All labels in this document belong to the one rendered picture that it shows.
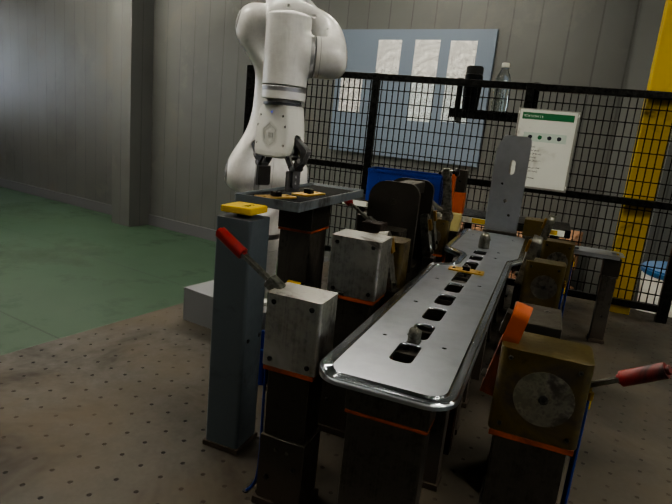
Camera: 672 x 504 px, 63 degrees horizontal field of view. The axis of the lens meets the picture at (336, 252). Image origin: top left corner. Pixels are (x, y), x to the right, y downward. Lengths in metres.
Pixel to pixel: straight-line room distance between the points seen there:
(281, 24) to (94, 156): 6.42
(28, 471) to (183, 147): 5.30
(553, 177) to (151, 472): 1.81
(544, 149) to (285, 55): 1.47
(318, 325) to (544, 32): 3.80
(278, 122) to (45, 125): 7.26
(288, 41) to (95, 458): 0.82
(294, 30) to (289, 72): 0.07
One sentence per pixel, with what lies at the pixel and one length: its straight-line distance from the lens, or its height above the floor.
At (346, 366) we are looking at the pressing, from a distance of 0.74.
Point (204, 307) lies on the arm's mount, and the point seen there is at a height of 0.76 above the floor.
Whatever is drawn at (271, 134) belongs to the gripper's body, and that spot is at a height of 1.28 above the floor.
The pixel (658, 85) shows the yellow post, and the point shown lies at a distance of 2.39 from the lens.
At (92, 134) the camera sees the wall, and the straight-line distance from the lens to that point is 7.41.
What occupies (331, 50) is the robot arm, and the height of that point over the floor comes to 1.44.
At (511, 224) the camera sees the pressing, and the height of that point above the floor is 1.03.
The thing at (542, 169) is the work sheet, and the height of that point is 1.23.
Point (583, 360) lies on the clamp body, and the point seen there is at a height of 1.06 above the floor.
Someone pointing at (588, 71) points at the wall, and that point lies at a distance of 4.32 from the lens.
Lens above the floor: 1.31
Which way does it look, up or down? 13 degrees down
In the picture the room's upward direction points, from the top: 6 degrees clockwise
